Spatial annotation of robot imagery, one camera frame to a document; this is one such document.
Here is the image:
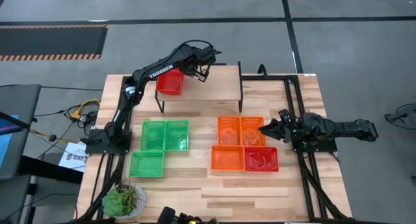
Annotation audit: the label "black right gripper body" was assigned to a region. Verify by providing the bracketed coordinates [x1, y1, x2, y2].
[281, 118, 306, 144]

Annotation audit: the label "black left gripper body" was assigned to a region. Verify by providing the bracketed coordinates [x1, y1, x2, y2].
[185, 46, 216, 71]

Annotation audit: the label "orange plastic basket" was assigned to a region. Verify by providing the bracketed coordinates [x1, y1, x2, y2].
[216, 116, 242, 147]
[240, 116, 267, 147]
[210, 145, 246, 171]

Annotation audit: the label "red plastic basket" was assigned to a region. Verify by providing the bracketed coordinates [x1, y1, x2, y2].
[155, 68, 185, 96]
[244, 146, 280, 173]

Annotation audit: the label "green plastic basket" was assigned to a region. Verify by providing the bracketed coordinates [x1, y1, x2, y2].
[129, 151, 165, 179]
[140, 120, 167, 152]
[164, 119, 190, 152]

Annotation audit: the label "wooden shelf black metal legs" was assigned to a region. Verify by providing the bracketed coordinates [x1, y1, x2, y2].
[153, 60, 244, 114]

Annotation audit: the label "black chair base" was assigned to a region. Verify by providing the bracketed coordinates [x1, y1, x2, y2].
[384, 103, 416, 131]

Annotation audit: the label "black device with yellow tag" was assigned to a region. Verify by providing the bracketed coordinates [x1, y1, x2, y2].
[157, 206, 220, 224]

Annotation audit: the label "black floor mat hazard stripes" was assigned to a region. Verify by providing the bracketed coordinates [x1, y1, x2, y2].
[0, 24, 109, 62]

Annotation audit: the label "white printed paper sheet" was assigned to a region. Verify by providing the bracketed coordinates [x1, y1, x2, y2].
[58, 141, 88, 173]

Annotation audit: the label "white pot with green plant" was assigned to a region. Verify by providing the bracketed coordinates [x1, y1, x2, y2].
[101, 183, 148, 219]

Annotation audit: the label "grey desk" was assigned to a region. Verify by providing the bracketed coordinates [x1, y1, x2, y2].
[0, 83, 42, 181]

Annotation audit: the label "blue screen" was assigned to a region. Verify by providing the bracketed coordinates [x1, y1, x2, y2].
[0, 115, 20, 168]

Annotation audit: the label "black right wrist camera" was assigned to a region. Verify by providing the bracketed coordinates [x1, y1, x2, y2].
[278, 108, 295, 124]

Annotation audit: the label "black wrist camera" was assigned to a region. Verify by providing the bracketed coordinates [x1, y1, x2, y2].
[278, 108, 295, 124]
[201, 45, 218, 60]

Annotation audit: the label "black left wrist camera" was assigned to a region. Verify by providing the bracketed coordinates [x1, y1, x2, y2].
[201, 45, 218, 60]

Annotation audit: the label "black aluminium rig frame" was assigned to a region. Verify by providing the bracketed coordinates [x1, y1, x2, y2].
[75, 73, 354, 224]

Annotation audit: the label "yellow cable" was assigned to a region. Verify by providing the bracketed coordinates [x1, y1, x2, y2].
[63, 99, 101, 121]

